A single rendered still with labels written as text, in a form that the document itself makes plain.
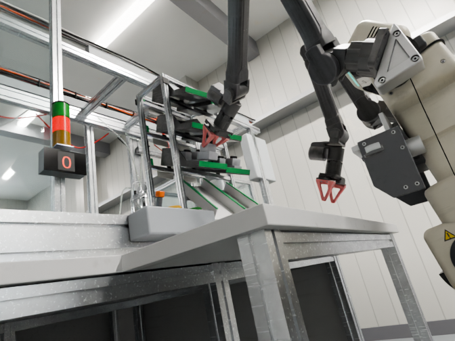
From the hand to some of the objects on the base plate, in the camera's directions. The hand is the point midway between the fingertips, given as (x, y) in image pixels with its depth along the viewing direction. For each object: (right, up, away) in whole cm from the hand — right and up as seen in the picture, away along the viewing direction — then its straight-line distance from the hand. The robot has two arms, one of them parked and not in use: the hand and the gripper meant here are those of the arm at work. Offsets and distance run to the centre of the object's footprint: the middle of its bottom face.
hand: (208, 145), depth 119 cm
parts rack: (0, -48, +6) cm, 48 cm away
